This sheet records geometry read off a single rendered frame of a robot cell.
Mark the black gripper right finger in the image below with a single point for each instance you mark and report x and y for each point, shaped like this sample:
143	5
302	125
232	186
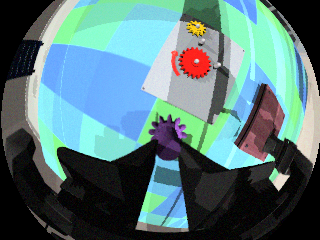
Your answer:
207	184

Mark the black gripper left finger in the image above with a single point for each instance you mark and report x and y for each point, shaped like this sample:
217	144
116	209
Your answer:
126	178

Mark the red gear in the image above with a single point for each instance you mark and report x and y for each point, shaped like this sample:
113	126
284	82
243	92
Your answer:
189	64

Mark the purple gear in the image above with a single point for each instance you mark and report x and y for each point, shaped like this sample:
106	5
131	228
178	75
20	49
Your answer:
168	134

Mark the yellow gear with black stripe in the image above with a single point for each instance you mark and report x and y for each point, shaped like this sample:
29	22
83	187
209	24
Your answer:
192	28

